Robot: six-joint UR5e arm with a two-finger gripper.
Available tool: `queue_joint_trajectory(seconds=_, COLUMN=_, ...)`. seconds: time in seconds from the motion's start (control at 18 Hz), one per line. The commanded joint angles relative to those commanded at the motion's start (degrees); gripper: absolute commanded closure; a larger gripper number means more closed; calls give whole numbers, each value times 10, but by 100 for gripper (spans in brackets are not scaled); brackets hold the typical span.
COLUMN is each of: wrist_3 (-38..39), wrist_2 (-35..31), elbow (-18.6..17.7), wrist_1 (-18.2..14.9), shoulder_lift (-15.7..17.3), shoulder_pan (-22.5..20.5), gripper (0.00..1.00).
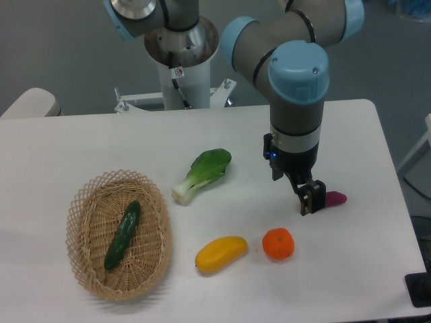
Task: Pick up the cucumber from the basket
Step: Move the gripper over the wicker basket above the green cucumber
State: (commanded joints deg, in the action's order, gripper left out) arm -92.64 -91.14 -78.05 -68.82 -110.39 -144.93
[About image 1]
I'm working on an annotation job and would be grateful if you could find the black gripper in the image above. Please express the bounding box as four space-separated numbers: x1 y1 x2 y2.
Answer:
263 133 326 216

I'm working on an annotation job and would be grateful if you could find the green cucumber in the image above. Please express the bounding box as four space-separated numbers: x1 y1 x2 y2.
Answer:
104 201 141 271

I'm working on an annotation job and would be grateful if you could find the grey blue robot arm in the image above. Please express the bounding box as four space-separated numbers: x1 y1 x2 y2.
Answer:
104 1 364 214

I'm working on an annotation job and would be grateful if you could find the woven wicker basket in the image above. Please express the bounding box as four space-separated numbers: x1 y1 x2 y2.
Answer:
66 170 172 301

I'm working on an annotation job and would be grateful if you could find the purple sweet potato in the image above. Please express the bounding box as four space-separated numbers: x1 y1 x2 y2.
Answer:
325 191 347 207

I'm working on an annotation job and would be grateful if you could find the orange tangerine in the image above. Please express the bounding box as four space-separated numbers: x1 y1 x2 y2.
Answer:
262 227 295 260

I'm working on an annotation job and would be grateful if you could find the green bok choy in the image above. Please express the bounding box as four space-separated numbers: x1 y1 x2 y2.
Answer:
172 148 232 205

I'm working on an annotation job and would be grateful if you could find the yellow mango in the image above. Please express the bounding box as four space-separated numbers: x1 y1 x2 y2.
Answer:
195 236 248 274

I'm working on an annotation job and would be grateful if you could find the white furniture at right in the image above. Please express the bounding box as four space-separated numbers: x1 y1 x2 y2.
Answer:
396 114 430 176

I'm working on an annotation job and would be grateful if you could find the black device at edge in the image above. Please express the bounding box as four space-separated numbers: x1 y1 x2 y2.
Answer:
405 273 430 308

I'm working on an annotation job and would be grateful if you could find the beige chair back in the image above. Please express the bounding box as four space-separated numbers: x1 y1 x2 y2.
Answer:
1 87 62 119

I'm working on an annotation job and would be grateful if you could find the black cable on pedestal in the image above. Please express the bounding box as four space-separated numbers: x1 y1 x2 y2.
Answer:
167 50 193 110

